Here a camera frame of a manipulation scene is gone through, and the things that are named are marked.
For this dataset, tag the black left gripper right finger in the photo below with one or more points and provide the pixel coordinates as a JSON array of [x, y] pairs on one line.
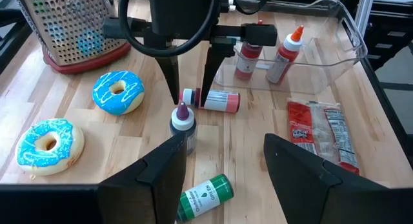
[[306, 191]]

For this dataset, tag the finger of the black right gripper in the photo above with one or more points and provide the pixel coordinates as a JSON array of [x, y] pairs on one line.
[[216, 66], [171, 75]]

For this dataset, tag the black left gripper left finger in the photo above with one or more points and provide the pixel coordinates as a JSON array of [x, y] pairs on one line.
[[155, 191]]

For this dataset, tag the red food colouring bottle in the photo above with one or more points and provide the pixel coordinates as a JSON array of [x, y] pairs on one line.
[[246, 62]]

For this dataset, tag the pink food colouring bottle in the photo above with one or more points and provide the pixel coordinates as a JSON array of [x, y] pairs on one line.
[[219, 101]]

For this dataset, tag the purple food colouring bottle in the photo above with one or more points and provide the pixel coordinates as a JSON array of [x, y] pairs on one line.
[[183, 124]]

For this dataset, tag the green food colouring bottle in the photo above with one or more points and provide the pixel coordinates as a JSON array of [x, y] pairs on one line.
[[206, 196]]

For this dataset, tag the red snack packet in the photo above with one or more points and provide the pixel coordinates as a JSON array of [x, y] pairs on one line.
[[309, 127]]

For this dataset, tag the orange food colouring bottle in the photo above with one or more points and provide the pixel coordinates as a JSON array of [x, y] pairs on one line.
[[284, 59]]

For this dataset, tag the blue doughnut white drizzle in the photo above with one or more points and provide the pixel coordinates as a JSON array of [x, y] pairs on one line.
[[103, 99]]

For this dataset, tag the blue doughnut white sprinkles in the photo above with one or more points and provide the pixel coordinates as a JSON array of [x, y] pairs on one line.
[[32, 153]]

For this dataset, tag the clear plastic bin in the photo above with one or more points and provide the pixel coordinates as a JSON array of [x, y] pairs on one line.
[[322, 56]]

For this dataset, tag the metal box grater red trim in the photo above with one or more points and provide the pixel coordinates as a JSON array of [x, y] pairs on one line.
[[74, 27]]

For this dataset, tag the silver aluminium post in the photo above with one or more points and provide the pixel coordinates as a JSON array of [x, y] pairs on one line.
[[364, 11]]

